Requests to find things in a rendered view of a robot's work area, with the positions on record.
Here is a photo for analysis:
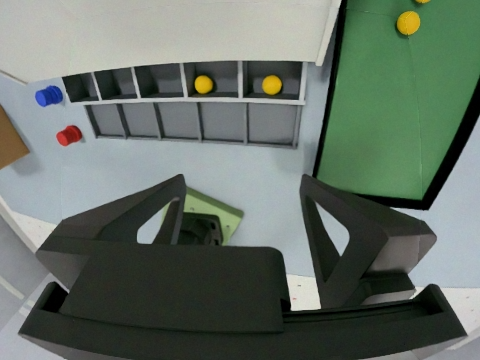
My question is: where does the blue plug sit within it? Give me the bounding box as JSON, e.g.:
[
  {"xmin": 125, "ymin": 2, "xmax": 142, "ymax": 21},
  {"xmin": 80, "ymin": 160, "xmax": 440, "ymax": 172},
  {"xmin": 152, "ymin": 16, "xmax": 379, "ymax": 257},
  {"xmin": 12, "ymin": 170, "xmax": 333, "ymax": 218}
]
[{"xmin": 35, "ymin": 85, "xmax": 63, "ymax": 107}]

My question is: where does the brown cardboard box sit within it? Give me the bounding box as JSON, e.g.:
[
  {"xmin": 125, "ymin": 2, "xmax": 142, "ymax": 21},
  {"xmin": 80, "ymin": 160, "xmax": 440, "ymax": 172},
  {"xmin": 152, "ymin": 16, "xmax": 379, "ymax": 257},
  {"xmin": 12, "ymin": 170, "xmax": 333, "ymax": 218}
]
[{"xmin": 0, "ymin": 105, "xmax": 30, "ymax": 170}]

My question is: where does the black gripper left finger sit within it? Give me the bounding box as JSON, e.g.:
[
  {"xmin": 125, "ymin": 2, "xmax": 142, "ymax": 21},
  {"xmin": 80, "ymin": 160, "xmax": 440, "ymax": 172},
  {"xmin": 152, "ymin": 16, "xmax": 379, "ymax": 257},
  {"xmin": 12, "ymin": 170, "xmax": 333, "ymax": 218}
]
[{"xmin": 50, "ymin": 174, "xmax": 187, "ymax": 245}]

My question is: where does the red plug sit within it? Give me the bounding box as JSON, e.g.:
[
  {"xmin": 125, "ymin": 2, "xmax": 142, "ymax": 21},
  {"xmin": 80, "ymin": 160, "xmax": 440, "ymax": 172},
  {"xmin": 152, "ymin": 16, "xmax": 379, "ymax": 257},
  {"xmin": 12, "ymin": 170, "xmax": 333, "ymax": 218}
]
[{"xmin": 56, "ymin": 125, "xmax": 82, "ymax": 146}]

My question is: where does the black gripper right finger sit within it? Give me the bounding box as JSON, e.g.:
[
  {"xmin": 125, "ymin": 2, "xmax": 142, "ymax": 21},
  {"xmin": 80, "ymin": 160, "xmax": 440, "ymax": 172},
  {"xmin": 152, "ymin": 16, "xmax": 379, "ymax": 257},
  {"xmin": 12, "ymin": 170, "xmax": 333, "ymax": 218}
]
[{"xmin": 299, "ymin": 174, "xmax": 437, "ymax": 309}]

